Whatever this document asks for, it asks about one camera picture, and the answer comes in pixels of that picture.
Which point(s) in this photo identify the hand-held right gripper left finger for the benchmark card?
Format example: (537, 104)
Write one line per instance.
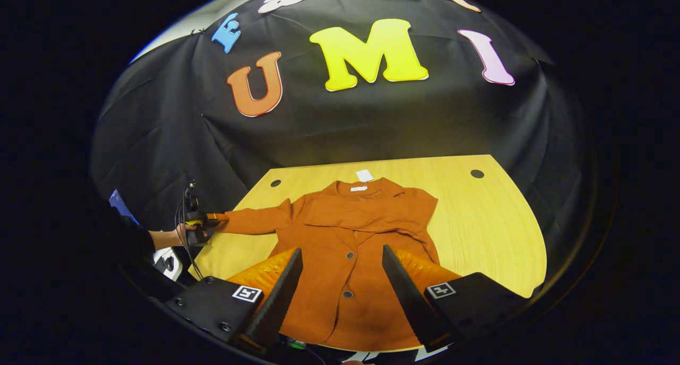
(276, 301)

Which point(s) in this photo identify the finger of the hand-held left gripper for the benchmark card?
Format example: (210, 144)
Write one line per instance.
(217, 218)

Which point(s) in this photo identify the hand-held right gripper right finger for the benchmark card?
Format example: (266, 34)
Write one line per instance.
(409, 301)

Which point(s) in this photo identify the orange jacket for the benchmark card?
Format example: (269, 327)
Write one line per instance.
(350, 232)

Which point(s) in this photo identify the white power strip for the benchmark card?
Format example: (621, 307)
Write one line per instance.
(169, 263)

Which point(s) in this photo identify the blue flat panel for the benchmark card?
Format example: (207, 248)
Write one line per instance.
(123, 206)

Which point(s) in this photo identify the white paper garment tag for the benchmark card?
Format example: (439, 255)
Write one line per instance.
(364, 175)

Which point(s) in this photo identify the black backdrop cloth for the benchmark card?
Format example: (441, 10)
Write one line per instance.
(372, 126)

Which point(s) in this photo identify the black cloth clip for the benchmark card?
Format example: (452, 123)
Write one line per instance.
(196, 31)

